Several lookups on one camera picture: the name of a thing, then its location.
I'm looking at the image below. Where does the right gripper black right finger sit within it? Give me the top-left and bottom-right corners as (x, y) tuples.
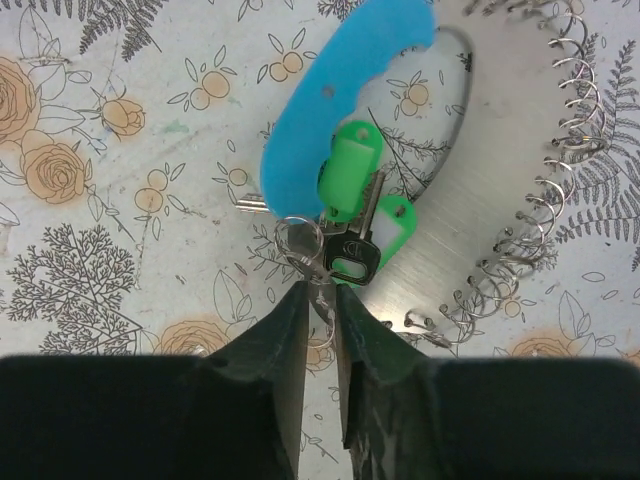
(336, 286), (639, 479)

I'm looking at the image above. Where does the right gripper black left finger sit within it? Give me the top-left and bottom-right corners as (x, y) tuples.
(1, 281), (309, 479)

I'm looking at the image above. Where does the green key tag with key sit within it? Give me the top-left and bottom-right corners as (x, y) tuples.
(318, 120), (384, 224)

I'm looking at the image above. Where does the floral table mat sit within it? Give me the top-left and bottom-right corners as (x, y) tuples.
(0, 0), (640, 480)

